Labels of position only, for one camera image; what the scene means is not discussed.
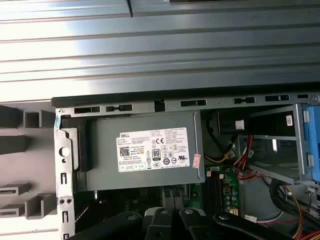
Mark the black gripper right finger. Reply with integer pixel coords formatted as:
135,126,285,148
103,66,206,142
178,208,295,240

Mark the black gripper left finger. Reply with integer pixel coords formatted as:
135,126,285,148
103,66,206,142
66,208,174,240

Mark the metal socket cover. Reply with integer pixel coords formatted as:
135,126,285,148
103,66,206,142
161,186,191,211

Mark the black RAM slot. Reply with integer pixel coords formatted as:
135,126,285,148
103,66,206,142
210,172,216,215
205,172,211,215
219,172,225,214
214,172,220,215

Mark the green motherboard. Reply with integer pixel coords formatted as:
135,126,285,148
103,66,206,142
94,167,241,222

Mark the grey power supply unit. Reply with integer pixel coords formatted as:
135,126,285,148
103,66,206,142
61,112,206,193

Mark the open black PC case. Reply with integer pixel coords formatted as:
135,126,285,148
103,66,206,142
51,92,320,240

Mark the grey metal drive cage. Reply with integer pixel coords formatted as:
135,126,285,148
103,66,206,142
238,103,320,187

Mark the grey plastic parts rack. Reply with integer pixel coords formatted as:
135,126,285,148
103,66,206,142
0,104,60,221

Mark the blue plastic drive latch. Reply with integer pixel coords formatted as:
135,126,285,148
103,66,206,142
301,106,320,183

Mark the blue wire white plug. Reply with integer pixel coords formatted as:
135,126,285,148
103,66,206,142
244,211,286,224

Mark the red orange wire bundle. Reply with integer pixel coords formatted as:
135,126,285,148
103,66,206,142
233,134,273,181

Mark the yellow black wire bundle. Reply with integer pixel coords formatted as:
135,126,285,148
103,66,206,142
203,134,237,164

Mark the black cable bundle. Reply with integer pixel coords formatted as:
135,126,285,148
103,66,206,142
269,178,305,227

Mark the orange yellow wire bundle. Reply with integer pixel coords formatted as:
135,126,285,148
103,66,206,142
283,184,320,240

